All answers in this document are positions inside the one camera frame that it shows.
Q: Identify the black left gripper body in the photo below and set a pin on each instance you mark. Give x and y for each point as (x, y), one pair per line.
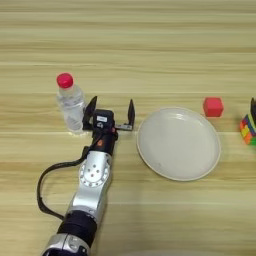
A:
(106, 141)

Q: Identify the black labelled box left gripper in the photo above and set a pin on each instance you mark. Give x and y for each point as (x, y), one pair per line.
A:
(103, 119)

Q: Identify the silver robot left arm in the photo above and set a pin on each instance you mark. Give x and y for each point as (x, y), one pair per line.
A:
(91, 183)

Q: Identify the clear bottle red cap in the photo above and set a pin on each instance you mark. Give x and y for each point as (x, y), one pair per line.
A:
(71, 106)

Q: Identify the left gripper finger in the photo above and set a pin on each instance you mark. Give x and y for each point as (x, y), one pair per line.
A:
(90, 111)
(131, 113)

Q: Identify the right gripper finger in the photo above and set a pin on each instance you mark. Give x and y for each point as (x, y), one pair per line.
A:
(254, 108)

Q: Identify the multicolour puzzle cube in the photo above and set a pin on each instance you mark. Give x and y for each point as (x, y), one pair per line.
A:
(248, 131)

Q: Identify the round beige plate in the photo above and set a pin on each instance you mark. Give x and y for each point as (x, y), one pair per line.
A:
(176, 143)

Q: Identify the red cube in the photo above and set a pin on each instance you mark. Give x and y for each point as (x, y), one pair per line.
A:
(213, 107)

